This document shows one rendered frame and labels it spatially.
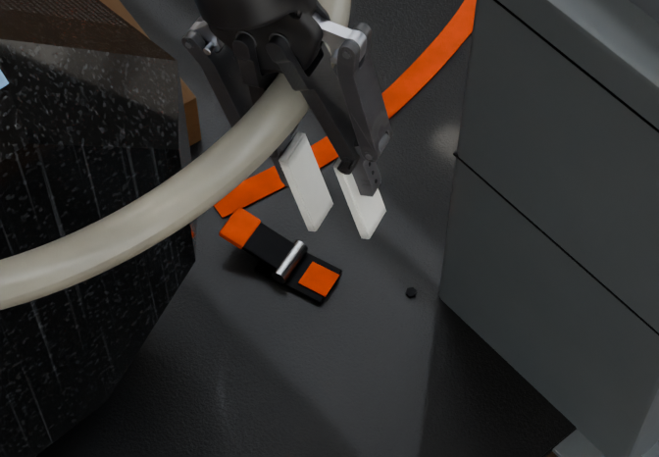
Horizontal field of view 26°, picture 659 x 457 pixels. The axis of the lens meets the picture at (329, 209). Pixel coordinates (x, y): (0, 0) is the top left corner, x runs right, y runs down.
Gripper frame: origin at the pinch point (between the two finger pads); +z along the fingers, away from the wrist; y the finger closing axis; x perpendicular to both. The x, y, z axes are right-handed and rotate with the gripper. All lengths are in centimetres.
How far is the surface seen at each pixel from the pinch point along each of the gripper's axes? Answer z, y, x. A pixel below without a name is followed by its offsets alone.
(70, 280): -8.5, 6.7, 18.3
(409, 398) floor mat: 100, 46, -51
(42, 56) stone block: 18, 60, -31
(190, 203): -9.3, 1.4, 11.4
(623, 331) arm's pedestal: 79, 10, -54
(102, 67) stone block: 25, 60, -38
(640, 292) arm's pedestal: 69, 5, -53
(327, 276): 90, 64, -64
